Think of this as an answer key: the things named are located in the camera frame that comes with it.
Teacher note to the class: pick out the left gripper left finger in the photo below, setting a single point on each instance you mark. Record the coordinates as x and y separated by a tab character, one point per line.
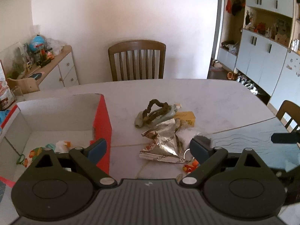
85	163

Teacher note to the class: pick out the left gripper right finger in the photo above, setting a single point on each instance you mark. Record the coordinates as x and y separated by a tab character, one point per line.
209	159

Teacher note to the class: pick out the orange keychain toy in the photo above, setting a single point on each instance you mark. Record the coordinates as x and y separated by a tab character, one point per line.
190	162

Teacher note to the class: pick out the yellow cardboard box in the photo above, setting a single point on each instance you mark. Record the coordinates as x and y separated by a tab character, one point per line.
187	116

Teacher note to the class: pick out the silver foil snack bag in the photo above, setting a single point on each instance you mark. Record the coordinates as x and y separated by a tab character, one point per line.
165	145

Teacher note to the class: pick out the green cartoon pouch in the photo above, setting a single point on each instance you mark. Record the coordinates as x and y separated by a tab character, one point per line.
26	160

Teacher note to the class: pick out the red white cardboard box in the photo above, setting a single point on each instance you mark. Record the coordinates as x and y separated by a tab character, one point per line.
78	119

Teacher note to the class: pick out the white wooden sideboard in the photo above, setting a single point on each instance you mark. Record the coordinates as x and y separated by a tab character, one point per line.
57	74

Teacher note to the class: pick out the blue cloth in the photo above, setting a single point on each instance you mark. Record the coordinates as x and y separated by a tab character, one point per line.
4	115

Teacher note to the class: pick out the red white snack bag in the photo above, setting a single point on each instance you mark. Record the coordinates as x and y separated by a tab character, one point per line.
6	97

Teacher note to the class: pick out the wooden dining chair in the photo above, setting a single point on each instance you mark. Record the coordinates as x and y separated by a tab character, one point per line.
137	60

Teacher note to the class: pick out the blue globe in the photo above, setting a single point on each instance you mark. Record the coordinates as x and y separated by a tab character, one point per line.
36	43

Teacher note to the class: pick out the blue grey wall cabinet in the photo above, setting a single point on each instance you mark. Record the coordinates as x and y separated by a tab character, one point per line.
259	47

